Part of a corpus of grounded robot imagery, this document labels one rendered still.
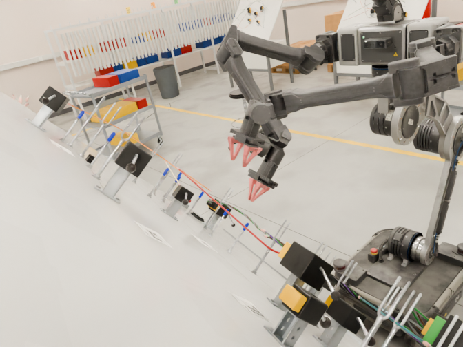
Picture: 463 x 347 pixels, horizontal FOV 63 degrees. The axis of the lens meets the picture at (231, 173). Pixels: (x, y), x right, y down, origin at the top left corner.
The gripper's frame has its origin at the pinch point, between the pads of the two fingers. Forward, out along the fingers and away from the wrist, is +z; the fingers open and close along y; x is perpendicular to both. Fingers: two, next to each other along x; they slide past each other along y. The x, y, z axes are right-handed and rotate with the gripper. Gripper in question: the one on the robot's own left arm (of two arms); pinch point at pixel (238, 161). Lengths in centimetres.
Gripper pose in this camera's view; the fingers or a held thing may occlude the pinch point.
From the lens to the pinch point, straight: 121.1
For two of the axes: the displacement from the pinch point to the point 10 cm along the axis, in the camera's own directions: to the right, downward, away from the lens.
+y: 6.6, 4.0, -6.3
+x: 6.8, 0.2, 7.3
